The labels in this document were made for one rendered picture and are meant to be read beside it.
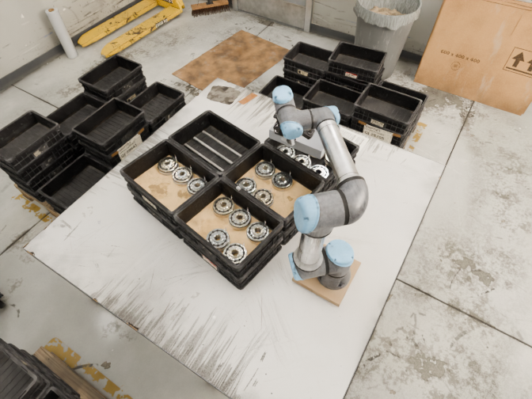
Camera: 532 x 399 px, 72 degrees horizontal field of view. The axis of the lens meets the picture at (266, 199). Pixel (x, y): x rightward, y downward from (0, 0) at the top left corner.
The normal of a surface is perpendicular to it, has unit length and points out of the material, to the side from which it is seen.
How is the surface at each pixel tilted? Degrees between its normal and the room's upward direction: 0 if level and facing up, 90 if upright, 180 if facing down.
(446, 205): 0
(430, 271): 0
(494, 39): 80
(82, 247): 0
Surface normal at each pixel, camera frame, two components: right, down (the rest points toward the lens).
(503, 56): -0.52, 0.53
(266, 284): -0.01, -0.60
